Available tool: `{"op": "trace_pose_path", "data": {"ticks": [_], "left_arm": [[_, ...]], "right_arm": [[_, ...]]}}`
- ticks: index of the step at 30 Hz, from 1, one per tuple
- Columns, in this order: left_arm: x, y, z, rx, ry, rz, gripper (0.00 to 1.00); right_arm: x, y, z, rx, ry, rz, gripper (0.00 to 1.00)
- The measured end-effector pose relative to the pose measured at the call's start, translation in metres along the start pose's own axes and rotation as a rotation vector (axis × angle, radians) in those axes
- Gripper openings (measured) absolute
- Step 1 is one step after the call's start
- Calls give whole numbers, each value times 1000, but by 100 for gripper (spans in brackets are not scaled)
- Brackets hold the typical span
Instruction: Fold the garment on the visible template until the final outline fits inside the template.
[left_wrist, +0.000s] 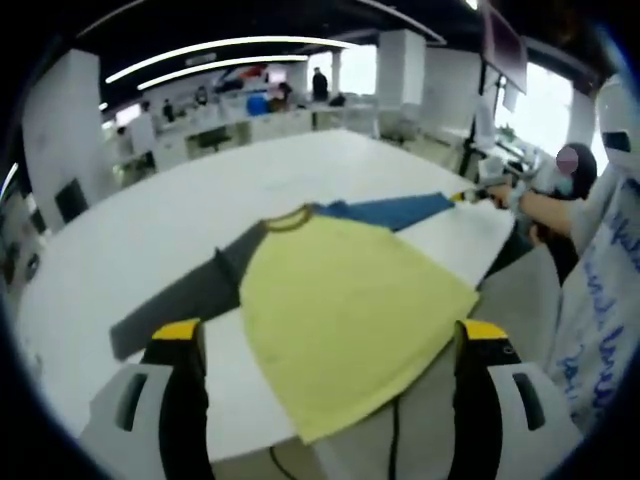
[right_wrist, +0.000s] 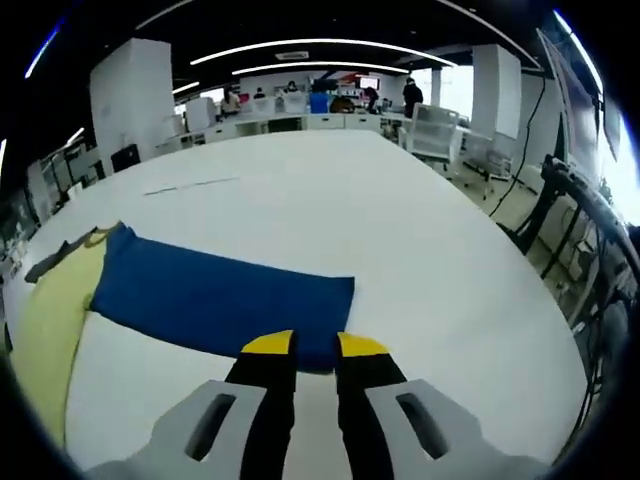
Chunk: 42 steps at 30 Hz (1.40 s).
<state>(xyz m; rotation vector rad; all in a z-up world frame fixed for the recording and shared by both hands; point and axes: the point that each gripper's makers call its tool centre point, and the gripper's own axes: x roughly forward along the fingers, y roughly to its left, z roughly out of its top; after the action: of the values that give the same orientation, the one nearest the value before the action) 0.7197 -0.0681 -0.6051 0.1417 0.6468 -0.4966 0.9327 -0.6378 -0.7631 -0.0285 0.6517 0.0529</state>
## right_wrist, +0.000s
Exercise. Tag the white cabinet row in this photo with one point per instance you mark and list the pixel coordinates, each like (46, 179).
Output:
(280, 125)

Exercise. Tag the white box appliance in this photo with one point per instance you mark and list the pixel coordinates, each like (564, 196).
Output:
(201, 114)

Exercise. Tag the large display screen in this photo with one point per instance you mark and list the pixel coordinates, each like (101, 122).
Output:
(575, 85)

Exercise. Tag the blue storage box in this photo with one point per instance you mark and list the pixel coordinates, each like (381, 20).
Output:
(320, 103)

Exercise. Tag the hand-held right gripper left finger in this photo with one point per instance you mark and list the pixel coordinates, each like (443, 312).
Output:
(270, 400)

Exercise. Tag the small bright monitor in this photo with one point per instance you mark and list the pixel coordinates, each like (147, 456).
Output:
(369, 83)

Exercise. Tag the black display stand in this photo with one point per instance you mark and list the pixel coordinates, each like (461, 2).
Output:
(575, 182)

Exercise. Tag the ceiling light strip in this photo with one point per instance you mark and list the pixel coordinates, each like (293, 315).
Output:
(325, 40)
(325, 64)

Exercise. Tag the white mesh office chair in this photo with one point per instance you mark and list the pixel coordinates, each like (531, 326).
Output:
(432, 130)
(487, 155)

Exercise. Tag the yellow garment blue black sleeves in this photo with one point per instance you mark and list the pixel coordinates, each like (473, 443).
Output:
(210, 295)

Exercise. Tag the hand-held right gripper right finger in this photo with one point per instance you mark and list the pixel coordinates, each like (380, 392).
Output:
(365, 400)

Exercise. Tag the black box cabinet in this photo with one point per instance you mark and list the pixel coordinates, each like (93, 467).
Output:
(125, 159)

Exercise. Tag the white square pillar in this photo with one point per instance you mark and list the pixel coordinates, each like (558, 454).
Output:
(130, 90)
(496, 90)

